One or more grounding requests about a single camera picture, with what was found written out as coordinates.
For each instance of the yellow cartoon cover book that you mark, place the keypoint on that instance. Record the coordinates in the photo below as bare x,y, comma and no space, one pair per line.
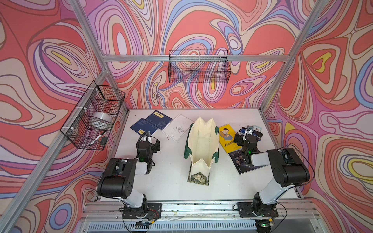
227,135

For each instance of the white marker pen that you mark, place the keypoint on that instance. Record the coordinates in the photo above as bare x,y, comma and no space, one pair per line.
96,141

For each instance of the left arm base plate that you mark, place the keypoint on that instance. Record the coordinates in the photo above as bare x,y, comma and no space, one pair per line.
150,211

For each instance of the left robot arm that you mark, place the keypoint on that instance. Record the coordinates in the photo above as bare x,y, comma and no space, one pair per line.
117,181

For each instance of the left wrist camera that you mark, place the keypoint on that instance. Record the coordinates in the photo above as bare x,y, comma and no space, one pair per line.
144,135

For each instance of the black wire basket left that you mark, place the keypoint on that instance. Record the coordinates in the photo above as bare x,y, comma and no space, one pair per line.
97,98

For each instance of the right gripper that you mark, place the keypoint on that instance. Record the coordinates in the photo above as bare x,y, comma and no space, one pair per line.
240,138

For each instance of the dark portrait cover book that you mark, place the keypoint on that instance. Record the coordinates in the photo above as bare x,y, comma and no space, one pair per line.
241,163

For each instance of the small card packet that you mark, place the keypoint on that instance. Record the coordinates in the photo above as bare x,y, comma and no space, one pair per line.
257,128

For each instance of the silver tape roll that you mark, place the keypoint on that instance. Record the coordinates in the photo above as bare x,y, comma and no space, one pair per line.
100,121

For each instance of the black wire basket back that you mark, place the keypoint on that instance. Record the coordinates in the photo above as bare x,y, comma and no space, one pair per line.
199,66

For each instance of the white hardcover book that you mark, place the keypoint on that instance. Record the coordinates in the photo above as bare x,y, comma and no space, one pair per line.
177,127

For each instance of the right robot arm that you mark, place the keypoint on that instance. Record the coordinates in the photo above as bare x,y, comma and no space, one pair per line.
287,168

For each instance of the dark blue book lower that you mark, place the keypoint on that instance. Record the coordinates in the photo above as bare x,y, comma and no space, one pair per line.
144,125

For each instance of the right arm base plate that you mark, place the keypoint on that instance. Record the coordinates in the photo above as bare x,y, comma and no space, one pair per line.
251,210

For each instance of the blue stapler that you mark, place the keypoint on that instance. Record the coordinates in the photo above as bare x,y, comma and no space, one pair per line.
258,134

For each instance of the black wire basket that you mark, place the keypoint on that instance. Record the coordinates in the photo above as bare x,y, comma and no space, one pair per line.
199,66
97,98

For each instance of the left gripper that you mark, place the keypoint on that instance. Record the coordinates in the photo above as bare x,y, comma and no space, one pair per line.
155,149

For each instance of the cream canvas tote bag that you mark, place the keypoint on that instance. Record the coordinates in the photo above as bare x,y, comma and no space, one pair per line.
202,148

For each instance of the dark blue book upper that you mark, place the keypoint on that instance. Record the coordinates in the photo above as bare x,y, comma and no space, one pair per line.
158,119

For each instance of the dark blue book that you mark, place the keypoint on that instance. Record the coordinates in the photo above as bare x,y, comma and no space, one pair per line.
158,119
144,125

